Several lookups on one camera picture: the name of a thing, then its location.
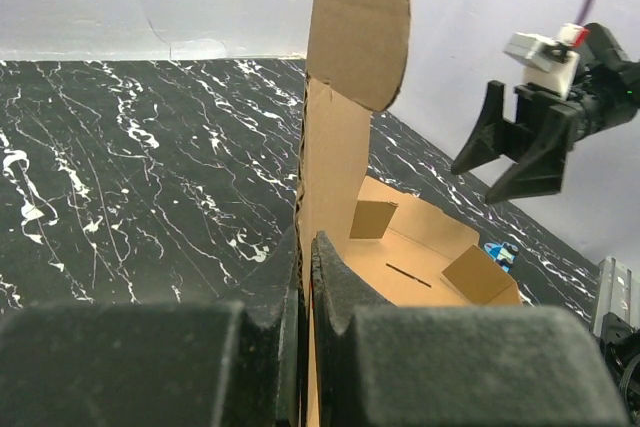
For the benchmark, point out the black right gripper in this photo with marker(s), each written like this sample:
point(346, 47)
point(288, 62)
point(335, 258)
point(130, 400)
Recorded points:
point(605, 92)

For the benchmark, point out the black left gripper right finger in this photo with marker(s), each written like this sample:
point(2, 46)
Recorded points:
point(378, 364)

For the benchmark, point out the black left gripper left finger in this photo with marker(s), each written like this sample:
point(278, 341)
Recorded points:
point(228, 362)

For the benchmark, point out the brown cardboard box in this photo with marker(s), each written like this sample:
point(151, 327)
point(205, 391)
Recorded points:
point(356, 62)

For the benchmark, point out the small blue toy car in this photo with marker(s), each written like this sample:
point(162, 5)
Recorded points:
point(503, 254)

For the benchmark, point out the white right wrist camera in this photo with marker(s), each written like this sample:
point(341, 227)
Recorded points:
point(549, 62)

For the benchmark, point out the aluminium frame rail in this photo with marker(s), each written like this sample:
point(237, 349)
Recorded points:
point(617, 293)

